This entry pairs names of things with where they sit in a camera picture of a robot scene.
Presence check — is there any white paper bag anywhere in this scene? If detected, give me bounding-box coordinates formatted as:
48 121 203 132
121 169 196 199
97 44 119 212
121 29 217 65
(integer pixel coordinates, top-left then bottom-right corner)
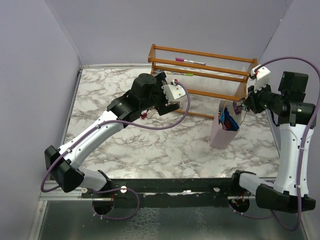
209 100 242 149

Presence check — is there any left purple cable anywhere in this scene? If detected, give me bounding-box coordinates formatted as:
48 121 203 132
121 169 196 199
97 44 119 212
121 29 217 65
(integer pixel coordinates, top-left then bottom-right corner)
40 79 191 221

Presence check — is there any blue M&M's packet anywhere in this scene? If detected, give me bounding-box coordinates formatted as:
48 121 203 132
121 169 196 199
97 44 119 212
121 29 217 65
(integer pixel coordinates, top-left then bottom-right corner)
218 110 225 125

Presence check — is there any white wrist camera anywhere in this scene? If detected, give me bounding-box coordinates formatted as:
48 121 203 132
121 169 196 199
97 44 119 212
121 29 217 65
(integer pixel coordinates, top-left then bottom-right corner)
249 64 271 93
161 80 187 103

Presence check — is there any purple M&M's packet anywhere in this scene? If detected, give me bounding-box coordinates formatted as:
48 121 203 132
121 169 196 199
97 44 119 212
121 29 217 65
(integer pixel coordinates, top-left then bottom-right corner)
232 100 250 116

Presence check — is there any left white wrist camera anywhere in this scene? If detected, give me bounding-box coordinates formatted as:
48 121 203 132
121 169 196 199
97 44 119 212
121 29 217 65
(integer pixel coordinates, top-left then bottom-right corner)
161 80 187 103

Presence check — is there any wooden shelf rack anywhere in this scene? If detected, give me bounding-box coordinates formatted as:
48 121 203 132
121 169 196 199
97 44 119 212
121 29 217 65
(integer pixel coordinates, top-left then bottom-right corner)
147 44 258 119

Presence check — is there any purple cable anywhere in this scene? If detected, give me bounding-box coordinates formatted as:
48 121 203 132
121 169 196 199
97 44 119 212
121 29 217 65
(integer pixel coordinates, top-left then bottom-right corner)
40 79 191 221
228 56 320 232

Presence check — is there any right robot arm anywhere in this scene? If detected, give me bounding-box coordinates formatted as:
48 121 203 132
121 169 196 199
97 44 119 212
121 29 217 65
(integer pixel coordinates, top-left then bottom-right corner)
229 67 316 213

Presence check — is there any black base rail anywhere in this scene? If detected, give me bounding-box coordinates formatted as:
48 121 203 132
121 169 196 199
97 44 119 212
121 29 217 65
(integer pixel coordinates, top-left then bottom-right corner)
49 172 283 209

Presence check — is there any small white eraser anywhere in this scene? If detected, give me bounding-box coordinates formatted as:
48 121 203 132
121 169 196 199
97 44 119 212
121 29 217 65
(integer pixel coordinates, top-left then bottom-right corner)
147 111 155 119

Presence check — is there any small red cylinder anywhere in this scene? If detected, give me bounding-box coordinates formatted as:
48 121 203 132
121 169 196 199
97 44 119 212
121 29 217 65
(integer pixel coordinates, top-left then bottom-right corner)
140 113 148 119

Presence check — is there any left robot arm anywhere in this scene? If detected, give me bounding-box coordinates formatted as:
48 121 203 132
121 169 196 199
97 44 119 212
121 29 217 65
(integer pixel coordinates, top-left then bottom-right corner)
44 73 189 198

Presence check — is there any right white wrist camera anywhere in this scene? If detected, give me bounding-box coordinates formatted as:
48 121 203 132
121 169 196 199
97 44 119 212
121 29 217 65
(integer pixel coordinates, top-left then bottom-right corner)
249 64 271 93

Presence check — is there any green capped marker pen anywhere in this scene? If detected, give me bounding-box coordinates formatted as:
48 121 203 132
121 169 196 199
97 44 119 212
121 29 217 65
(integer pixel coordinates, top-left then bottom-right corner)
165 71 194 77

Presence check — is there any magenta marker pen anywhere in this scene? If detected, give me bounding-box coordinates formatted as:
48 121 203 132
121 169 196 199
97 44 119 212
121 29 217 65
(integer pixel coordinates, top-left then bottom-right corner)
175 57 206 66

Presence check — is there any blue Burts chips bag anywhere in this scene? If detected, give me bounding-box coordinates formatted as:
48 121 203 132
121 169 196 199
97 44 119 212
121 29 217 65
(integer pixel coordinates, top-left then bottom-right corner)
221 108 240 132

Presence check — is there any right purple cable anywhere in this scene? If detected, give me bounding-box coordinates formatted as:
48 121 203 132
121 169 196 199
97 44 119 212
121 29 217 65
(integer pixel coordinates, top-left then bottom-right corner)
228 56 320 232

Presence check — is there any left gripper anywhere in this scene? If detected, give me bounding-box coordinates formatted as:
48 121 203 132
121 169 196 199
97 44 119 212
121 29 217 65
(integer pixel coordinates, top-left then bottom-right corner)
141 73 180 115

